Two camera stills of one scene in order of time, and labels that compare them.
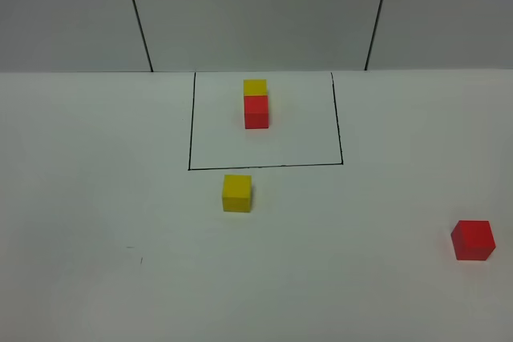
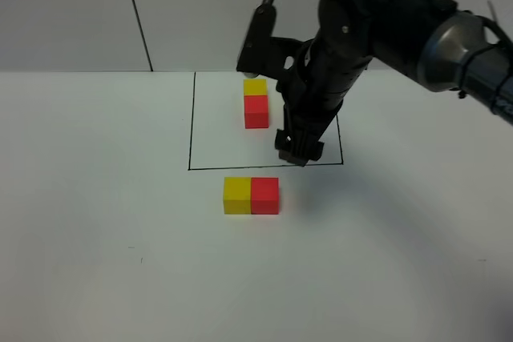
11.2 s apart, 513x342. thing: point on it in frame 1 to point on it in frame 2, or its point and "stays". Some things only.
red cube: (473, 240) to (264, 195)
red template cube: (256, 111) stays
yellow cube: (236, 195) stays
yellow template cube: (256, 87) stays
